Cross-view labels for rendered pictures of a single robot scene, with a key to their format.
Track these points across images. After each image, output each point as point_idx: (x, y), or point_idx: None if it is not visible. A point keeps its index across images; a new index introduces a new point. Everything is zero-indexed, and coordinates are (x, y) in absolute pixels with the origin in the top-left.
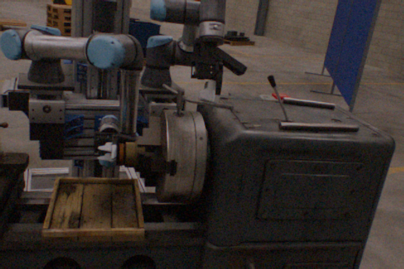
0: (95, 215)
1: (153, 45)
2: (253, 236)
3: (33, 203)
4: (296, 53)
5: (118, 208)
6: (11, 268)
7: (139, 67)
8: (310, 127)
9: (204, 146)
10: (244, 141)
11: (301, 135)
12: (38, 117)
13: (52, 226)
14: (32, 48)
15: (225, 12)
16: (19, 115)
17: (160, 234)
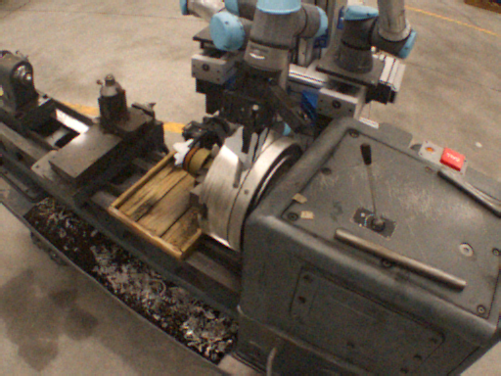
0: (166, 209)
1: (346, 18)
2: (287, 327)
3: (143, 167)
4: None
5: (194, 211)
6: (104, 220)
7: None
8: (382, 256)
9: (246, 205)
10: (263, 233)
11: (353, 263)
12: (199, 73)
13: (125, 204)
14: (193, 7)
15: (284, 31)
16: None
17: (204, 265)
